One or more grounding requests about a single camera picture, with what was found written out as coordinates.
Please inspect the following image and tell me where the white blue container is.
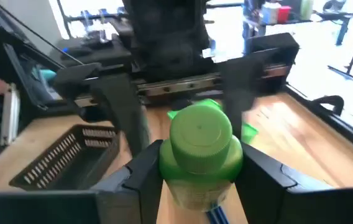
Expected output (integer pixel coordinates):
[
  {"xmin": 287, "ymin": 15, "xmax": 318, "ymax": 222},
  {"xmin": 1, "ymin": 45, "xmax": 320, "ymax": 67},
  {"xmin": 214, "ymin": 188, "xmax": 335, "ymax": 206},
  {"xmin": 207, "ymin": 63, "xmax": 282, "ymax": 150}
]
[{"xmin": 261, "ymin": 1, "xmax": 282, "ymax": 26}]

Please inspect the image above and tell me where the green travel bottle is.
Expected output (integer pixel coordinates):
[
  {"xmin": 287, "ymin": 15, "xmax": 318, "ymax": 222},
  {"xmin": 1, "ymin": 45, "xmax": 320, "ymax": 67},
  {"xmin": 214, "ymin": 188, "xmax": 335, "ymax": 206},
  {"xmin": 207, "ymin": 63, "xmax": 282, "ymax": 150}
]
[{"xmin": 158, "ymin": 103, "xmax": 245, "ymax": 213}]

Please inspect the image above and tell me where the black clamp handle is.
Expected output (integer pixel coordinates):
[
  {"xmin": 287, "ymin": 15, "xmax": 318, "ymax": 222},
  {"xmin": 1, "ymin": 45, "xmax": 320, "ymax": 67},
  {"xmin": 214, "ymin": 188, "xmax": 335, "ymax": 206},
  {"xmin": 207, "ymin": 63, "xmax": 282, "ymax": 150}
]
[{"xmin": 311, "ymin": 94, "xmax": 346, "ymax": 116}]

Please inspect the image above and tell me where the grey laptop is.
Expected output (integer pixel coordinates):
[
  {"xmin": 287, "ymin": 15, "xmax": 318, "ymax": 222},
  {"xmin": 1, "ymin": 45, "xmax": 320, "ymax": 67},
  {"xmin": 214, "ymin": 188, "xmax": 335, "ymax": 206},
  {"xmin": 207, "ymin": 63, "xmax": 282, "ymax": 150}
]
[{"xmin": 0, "ymin": 42, "xmax": 68, "ymax": 147}]

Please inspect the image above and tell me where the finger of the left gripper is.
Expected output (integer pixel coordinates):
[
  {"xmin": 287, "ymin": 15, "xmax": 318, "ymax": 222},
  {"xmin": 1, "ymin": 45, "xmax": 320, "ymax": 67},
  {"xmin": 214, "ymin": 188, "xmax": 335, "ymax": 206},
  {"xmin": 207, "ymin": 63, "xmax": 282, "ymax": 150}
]
[
  {"xmin": 219, "ymin": 32, "xmax": 300, "ymax": 140},
  {"xmin": 54, "ymin": 62, "xmax": 151, "ymax": 156}
]

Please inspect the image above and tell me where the pale green container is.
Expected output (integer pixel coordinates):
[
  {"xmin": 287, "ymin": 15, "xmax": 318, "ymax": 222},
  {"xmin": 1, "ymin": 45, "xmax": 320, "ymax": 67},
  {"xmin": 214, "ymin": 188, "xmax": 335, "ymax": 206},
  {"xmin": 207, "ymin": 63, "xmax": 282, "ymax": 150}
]
[{"xmin": 300, "ymin": 0, "xmax": 315, "ymax": 21}]

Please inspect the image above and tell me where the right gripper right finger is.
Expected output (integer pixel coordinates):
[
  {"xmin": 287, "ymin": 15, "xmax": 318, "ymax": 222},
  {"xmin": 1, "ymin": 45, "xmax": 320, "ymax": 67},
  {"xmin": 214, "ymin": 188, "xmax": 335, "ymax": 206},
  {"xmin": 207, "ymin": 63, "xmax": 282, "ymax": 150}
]
[{"xmin": 234, "ymin": 142, "xmax": 305, "ymax": 224}]

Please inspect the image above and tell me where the green plastic basket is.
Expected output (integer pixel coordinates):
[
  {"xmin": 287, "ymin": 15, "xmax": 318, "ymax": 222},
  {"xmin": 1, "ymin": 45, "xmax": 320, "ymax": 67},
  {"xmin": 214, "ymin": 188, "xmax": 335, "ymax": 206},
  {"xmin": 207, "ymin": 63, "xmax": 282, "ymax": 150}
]
[{"xmin": 167, "ymin": 98, "xmax": 260, "ymax": 144}]

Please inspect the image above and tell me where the red container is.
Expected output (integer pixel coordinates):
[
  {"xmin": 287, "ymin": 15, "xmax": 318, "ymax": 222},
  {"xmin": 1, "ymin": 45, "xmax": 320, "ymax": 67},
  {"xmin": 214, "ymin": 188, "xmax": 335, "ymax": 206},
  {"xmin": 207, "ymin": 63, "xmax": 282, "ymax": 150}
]
[{"xmin": 277, "ymin": 5, "xmax": 292, "ymax": 24}]

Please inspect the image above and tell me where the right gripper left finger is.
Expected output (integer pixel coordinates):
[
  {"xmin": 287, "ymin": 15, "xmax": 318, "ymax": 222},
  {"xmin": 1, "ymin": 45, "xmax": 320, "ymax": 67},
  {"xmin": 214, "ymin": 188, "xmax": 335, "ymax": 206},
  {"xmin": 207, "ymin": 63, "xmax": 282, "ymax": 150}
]
[{"xmin": 95, "ymin": 140, "xmax": 165, "ymax": 224}]

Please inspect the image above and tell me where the black aluminium table frame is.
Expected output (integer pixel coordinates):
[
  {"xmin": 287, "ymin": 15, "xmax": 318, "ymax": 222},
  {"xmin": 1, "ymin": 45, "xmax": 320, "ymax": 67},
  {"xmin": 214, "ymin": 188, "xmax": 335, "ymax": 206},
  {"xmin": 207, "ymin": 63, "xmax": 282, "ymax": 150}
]
[{"xmin": 283, "ymin": 83, "xmax": 353, "ymax": 151}]

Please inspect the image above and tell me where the black plastic basket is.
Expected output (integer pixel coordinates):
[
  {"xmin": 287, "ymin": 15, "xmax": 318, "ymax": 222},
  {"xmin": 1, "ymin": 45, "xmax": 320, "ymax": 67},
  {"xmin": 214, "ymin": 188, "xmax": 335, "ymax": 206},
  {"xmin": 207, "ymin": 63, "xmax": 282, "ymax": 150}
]
[{"xmin": 8, "ymin": 123, "xmax": 122, "ymax": 192}]

